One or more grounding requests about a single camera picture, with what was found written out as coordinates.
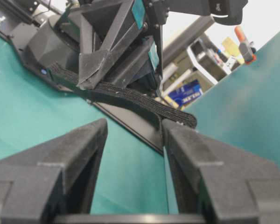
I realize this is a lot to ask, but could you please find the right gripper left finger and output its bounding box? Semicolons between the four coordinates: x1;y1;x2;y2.
0;119;107;224

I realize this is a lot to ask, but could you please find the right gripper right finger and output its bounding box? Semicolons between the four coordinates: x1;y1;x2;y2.
162;119;280;224

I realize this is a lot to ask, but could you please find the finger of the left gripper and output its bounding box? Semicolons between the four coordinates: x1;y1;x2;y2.
107;36;160;91
77;0;145;90

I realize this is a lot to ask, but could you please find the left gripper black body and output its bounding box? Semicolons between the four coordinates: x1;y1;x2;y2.
140;0;169;72

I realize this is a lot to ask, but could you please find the black Velcro strap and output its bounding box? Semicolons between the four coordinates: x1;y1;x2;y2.
47;62;197;130

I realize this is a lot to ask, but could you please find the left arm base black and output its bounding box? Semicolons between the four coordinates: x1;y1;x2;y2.
0;0;164;154

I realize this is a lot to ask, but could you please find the blue cardboard box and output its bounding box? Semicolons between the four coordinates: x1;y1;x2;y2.
168;79;203;106

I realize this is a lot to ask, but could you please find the green table cloth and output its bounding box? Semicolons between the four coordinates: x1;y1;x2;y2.
0;32;280;214

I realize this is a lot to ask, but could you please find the orange grey clamp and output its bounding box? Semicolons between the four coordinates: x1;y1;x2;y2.
234;25;256;64

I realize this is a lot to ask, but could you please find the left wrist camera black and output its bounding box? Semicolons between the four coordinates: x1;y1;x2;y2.
167;0;248;26

